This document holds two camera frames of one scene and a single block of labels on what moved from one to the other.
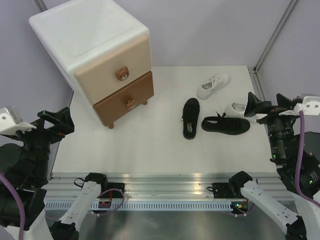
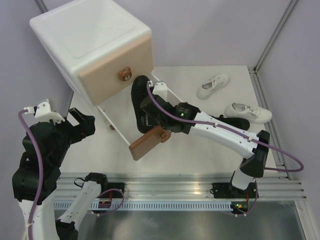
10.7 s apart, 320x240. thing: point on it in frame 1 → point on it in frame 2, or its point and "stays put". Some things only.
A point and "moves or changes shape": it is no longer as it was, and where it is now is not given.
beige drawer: [110, 72] stays put
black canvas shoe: [190, 114] moves or changes shape
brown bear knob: [130, 104] → [165, 136]
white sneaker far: [213, 84] stays put
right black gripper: [284, 104] → [151, 122]
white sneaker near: [236, 109] stays put
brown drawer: [138, 92] → [149, 142]
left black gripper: [64, 123] → [86, 126]
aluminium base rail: [165, 187] stays put
